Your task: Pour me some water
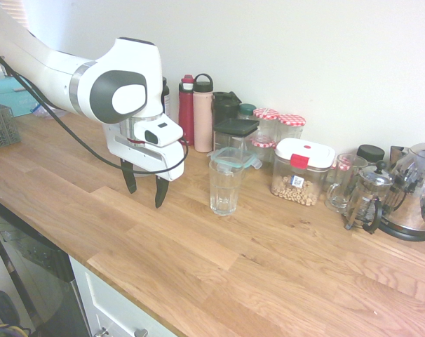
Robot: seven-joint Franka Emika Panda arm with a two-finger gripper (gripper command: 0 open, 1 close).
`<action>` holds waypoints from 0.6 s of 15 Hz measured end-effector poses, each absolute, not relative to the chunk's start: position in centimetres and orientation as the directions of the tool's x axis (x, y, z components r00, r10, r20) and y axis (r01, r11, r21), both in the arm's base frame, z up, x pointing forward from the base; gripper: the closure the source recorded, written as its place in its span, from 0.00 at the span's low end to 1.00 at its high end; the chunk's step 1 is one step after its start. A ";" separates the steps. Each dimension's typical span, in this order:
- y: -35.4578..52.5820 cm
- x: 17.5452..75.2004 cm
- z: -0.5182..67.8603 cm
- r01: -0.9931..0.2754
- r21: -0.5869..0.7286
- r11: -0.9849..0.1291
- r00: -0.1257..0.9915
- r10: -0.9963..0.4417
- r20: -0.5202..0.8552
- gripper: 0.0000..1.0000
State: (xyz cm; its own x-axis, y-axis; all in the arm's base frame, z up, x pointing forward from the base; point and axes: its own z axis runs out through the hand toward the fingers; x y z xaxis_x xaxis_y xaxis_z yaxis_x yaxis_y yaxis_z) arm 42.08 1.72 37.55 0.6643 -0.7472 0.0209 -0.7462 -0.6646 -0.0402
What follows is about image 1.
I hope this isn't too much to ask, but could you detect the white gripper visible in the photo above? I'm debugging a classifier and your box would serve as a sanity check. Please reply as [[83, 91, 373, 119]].
[[105, 123, 185, 209]]

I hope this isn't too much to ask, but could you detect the red water bottle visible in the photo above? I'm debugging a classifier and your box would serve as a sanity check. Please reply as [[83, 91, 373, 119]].
[[178, 74, 196, 147]]

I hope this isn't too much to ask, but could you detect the clear faceted drinking glass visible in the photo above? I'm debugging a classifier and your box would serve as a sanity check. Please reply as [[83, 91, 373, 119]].
[[208, 159, 244, 217]]

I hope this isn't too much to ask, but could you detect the black protein powder tub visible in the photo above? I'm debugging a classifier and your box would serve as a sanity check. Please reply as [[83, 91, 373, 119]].
[[161, 77, 172, 123]]

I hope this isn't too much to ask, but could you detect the pink bottle with black cap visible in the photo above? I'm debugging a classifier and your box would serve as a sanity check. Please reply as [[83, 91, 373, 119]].
[[193, 73, 215, 154]]

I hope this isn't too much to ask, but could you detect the glass container teal clip lid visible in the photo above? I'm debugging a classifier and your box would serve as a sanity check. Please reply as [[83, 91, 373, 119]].
[[207, 147, 264, 172]]

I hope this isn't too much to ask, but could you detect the clear container black square lid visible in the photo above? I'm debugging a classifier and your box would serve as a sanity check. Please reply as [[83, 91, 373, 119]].
[[213, 118, 261, 156]]

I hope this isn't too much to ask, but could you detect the black shaker bottle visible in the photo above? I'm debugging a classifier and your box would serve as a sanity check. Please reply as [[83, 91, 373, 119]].
[[211, 91, 242, 128]]

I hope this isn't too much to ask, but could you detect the white cabinet drawer front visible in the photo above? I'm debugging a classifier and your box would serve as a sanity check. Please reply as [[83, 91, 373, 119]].
[[68, 255, 180, 337]]

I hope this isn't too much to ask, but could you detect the small jar red checkered lid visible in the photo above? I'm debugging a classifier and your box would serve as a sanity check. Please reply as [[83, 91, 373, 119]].
[[250, 136, 278, 164], [329, 156, 354, 173]]

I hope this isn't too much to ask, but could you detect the glass jar with green lid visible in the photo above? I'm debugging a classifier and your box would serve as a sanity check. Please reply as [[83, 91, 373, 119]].
[[237, 103, 257, 122]]

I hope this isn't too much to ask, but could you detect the clear zip plastic bag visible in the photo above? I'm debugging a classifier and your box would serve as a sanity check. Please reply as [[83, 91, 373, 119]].
[[31, 103, 65, 121]]

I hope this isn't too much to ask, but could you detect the tall jar red checkered lid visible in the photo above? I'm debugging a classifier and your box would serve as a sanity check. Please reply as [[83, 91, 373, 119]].
[[277, 113, 307, 143], [252, 107, 281, 142]]

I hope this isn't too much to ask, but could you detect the stainless black dishwasher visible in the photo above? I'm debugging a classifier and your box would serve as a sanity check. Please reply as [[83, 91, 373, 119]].
[[0, 195, 91, 337]]

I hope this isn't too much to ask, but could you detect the grey plastic cutlery basket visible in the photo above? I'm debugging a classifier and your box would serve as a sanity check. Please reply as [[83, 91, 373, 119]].
[[0, 100, 22, 149]]

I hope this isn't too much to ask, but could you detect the black tripod leg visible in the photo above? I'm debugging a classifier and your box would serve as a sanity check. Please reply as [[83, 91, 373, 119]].
[[0, 218, 39, 319]]

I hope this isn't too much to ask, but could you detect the cereal container white red lid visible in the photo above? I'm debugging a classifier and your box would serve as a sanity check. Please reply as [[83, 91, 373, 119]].
[[270, 138, 337, 208]]

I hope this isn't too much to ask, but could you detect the teal bread box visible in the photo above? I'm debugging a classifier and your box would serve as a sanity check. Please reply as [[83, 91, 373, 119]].
[[0, 74, 65, 117]]

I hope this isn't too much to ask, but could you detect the clear glass mug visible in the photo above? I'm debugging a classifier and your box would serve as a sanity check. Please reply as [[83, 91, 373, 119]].
[[325, 153, 370, 215]]

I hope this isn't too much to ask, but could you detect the window blind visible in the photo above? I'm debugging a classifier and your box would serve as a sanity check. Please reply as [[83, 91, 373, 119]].
[[8, 0, 32, 33]]

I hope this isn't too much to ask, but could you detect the glass French press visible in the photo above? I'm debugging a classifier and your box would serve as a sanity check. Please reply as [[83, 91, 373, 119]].
[[344, 160, 396, 235]]

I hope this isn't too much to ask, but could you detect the jar with black round lid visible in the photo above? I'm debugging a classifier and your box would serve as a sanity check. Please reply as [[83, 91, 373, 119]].
[[356, 144, 386, 166]]

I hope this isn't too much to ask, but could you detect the chrome electric kettle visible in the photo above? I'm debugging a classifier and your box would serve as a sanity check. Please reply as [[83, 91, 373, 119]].
[[378, 136, 425, 244]]

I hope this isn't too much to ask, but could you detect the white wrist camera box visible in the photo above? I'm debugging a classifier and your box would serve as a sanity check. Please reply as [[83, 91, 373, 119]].
[[133, 119, 184, 147]]

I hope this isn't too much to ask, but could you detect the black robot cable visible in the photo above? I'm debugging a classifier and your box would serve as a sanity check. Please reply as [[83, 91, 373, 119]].
[[0, 44, 190, 175]]

